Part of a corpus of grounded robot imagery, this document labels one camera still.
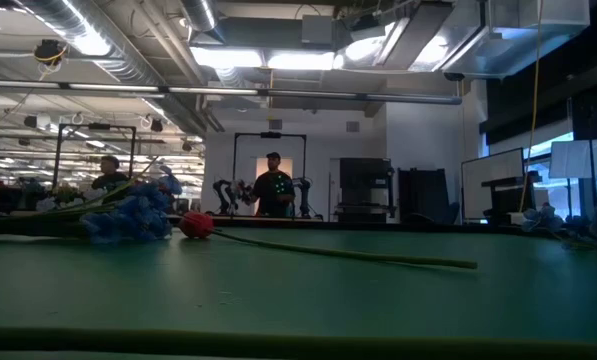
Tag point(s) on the white board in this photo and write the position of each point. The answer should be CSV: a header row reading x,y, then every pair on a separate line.
x,y
490,180

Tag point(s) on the black panel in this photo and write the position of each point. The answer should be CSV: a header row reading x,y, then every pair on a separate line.
x,y
423,195

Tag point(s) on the spiral metal air duct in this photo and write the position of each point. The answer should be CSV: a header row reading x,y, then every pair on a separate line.
x,y
123,55

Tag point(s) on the ceiling light fixture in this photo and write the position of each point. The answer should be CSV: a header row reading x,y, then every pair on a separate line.
x,y
263,59

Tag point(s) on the person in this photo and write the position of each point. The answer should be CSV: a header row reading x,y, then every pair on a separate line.
x,y
273,192
110,180

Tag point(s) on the green table mat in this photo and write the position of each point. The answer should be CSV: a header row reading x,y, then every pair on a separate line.
x,y
298,300

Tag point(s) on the black equipment stand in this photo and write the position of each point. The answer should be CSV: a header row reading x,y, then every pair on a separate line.
x,y
508,197

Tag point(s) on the grey ceiling box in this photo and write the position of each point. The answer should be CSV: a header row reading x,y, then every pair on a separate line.
x,y
317,30

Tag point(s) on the white artificial flower bunch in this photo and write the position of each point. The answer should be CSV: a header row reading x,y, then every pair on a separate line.
x,y
45,204

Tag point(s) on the black rig frame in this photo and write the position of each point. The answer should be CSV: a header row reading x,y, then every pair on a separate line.
x,y
98,126
270,135

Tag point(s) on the background black robot arm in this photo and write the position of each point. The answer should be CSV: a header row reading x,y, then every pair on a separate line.
x,y
223,195
304,195

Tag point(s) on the horizontal metal pipe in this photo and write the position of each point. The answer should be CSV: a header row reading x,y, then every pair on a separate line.
x,y
228,91

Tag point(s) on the black cabinet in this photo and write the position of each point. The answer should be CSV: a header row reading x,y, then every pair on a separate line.
x,y
365,185

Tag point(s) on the blue artificial flower bunch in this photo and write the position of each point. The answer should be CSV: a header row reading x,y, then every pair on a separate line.
x,y
138,215
540,217

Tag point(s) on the red artificial tulip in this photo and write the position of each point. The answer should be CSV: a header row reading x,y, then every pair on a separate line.
x,y
196,225

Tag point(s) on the white sheet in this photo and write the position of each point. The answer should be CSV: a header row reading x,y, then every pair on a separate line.
x,y
575,159

